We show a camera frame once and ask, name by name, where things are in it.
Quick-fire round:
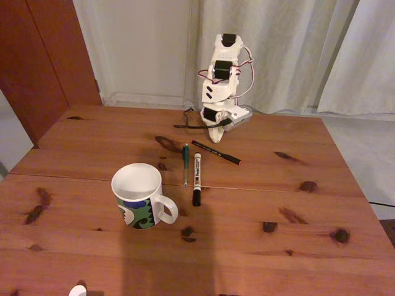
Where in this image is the black pen with red end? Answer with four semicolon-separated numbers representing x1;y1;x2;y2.
190;139;242;166

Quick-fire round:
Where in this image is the green mechanical pencil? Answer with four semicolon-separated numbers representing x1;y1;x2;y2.
181;143;190;189

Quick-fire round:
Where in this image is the white marker with black cap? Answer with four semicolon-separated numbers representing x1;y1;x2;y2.
192;152;203;207

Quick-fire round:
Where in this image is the white curtain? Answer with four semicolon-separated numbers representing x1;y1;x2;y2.
316;0;395;115
185;0;360;115

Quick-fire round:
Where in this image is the white mug with green pattern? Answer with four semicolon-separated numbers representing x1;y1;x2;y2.
110;162;179;231

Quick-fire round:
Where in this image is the brown wooden cabinet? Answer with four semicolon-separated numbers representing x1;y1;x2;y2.
0;0;102;149

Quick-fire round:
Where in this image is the black camera cable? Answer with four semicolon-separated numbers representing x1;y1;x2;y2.
173;107;231;130

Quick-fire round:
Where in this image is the silver camera box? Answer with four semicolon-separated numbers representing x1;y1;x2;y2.
227;106;253;130

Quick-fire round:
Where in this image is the red white servo wire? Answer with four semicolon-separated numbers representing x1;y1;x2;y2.
236;45;256;104

